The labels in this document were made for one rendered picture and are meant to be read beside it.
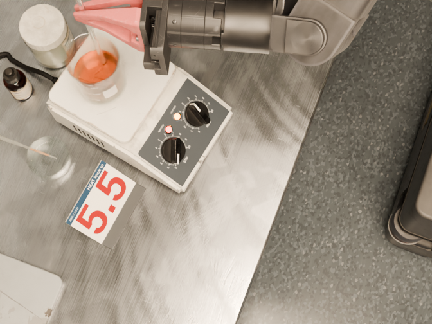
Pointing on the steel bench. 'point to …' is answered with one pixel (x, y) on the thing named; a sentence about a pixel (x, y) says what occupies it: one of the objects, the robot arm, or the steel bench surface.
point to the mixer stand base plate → (26, 292)
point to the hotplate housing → (99, 138)
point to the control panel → (183, 132)
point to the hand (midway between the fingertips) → (82, 13)
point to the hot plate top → (134, 90)
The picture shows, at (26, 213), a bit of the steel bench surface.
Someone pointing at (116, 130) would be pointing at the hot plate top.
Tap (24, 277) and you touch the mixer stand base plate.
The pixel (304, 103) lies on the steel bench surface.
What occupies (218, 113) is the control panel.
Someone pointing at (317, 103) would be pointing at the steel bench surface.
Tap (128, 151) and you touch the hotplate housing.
